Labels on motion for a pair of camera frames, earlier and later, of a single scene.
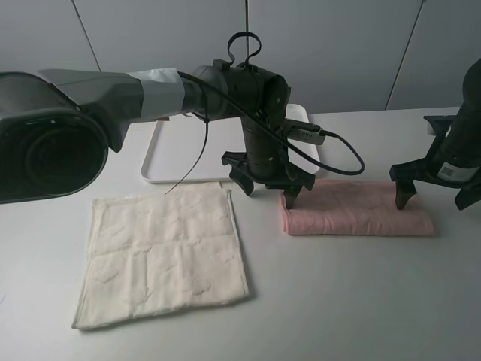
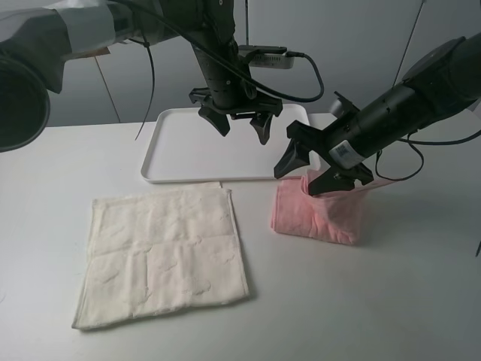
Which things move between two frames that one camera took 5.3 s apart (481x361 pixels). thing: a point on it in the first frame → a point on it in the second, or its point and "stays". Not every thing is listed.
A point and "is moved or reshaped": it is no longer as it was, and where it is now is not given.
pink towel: x=355 y=207 is moved or reshaped
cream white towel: x=160 y=253 stays
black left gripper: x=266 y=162 → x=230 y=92
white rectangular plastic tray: x=190 y=149 stays
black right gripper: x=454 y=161 → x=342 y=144
